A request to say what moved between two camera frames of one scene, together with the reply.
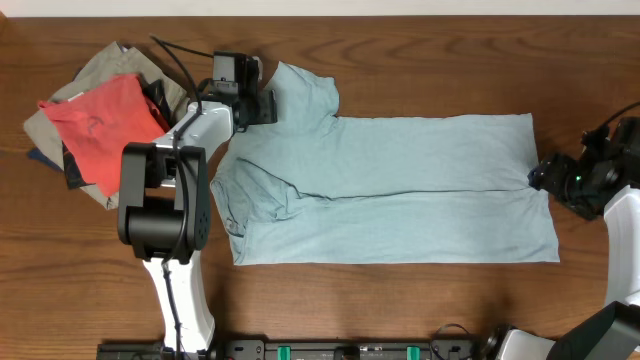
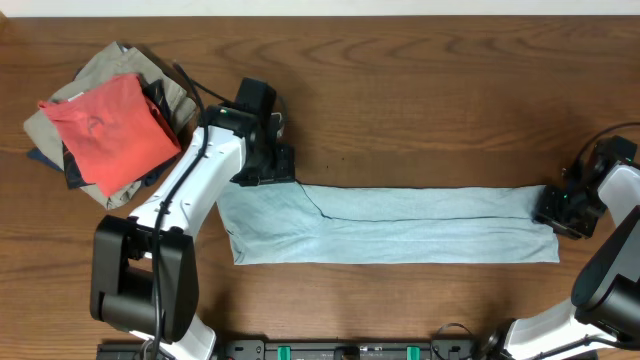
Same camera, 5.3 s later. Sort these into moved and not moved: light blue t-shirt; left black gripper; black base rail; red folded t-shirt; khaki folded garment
Moved: light blue t-shirt; left black gripper
Not moved: khaki folded garment; black base rail; red folded t-shirt
